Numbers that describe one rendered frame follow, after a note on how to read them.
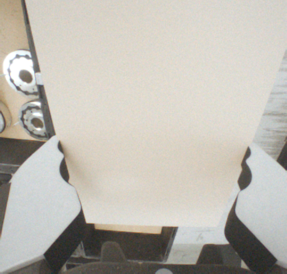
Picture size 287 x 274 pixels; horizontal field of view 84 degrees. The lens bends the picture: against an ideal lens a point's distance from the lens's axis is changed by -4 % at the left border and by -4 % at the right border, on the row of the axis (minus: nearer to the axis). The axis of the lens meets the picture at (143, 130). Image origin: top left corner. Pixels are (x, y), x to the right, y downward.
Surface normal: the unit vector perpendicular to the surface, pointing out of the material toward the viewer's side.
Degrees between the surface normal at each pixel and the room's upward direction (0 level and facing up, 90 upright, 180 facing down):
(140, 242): 90
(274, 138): 0
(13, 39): 0
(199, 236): 0
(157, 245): 90
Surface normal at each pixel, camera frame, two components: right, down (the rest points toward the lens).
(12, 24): -0.02, 0.47
